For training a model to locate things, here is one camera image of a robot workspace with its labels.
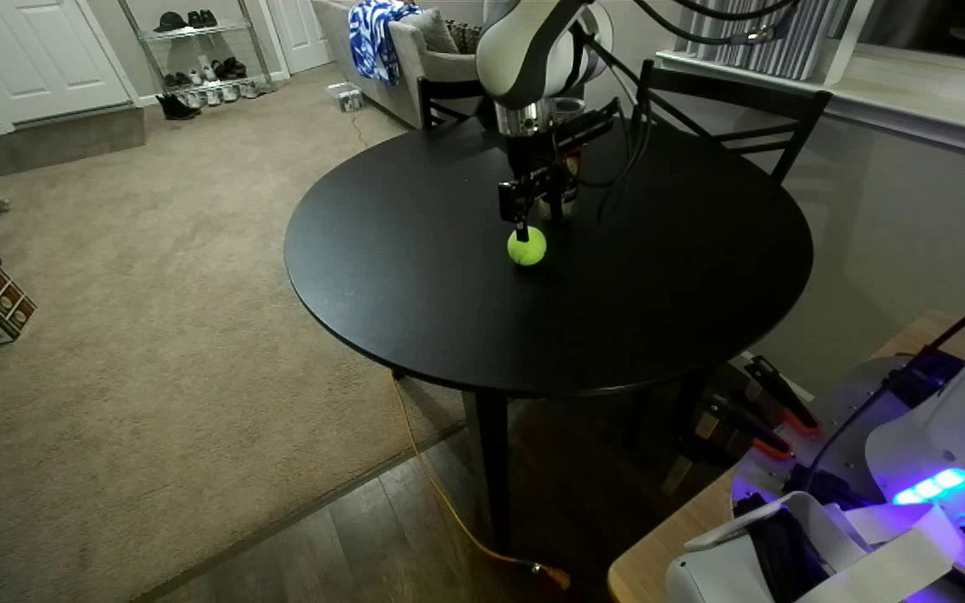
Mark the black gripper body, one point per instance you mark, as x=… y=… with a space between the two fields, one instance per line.
x=533 y=169

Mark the yellow-green tennis ball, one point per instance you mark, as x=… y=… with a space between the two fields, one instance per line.
x=526 y=250

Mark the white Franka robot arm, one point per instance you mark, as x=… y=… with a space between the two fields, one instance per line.
x=526 y=53

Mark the black wooden chair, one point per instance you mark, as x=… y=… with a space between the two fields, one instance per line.
x=429 y=104
x=753 y=93

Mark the round black table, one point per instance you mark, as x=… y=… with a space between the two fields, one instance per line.
x=672 y=288

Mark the gray armchair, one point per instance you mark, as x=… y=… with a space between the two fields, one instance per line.
x=449 y=66

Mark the gray cushion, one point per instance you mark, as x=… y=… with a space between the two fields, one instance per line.
x=435 y=31

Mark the small white floor box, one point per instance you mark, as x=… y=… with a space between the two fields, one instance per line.
x=344 y=96

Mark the blue white patterned blanket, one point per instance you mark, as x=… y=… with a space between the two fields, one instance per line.
x=377 y=36

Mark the white slatted radiator cover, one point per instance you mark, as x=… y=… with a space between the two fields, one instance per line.
x=772 y=59

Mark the black orange bar clamp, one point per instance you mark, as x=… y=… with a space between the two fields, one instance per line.
x=736 y=429
x=786 y=389

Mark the narrow white door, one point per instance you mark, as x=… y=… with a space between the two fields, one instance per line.
x=301 y=31

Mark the white sneakers pair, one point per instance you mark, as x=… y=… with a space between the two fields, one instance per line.
x=220 y=96

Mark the white device with purple light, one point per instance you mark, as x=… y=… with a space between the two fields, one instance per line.
x=661 y=547

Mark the metal shoe rack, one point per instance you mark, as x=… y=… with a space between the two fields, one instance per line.
x=197 y=53

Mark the black shoe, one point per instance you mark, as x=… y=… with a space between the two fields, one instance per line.
x=177 y=108

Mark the white panelled entry door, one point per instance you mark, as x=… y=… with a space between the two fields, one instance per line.
x=33 y=53

